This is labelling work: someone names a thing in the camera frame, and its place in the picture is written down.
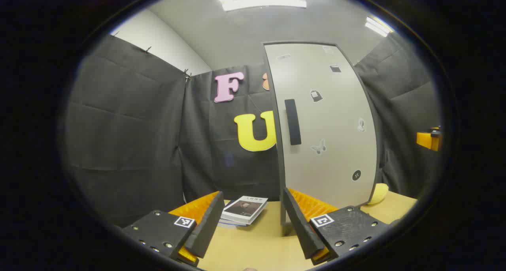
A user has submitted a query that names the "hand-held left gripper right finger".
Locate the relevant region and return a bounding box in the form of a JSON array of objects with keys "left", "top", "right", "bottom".
[{"left": 282, "top": 187, "right": 391, "bottom": 266}]

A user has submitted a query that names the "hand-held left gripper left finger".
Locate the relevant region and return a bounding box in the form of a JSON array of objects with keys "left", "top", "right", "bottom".
[{"left": 122, "top": 191, "right": 225, "bottom": 267}]

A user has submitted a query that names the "dark grey cabinet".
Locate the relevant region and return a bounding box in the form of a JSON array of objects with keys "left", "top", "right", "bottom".
[{"left": 262, "top": 41, "right": 382, "bottom": 226}]

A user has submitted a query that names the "light grey cabinet door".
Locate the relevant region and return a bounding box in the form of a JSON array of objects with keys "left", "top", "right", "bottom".
[{"left": 264, "top": 43, "right": 378, "bottom": 224}]

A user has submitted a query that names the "black cabinet door handle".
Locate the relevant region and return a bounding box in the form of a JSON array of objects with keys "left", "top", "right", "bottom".
[{"left": 285, "top": 99, "right": 302, "bottom": 146}]

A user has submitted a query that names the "plain white book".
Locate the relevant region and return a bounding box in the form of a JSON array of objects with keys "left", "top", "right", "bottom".
[{"left": 217, "top": 219, "right": 250, "bottom": 228}]

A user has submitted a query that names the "white portrait cover book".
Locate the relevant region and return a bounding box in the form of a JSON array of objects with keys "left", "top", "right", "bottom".
[{"left": 221, "top": 196, "right": 268, "bottom": 225}]

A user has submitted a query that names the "yellow plush toy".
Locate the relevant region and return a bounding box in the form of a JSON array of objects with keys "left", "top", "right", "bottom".
[{"left": 366, "top": 183, "right": 389, "bottom": 205}]

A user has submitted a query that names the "black backdrop cloth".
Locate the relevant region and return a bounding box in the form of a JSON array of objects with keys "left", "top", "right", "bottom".
[{"left": 65, "top": 32, "right": 441, "bottom": 228}]

